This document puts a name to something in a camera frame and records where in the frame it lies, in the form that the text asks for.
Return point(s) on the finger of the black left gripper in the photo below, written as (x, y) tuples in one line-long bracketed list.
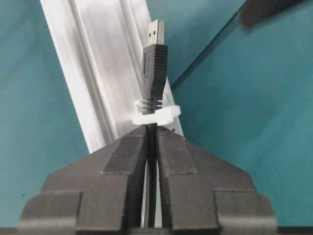
[(256, 11)]

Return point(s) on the aluminium extrusion rail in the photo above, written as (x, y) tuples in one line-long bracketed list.
[(99, 44)]

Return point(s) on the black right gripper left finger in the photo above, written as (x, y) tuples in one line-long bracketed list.
[(100, 194)]

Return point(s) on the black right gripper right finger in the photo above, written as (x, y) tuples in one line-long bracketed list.
[(202, 194)]

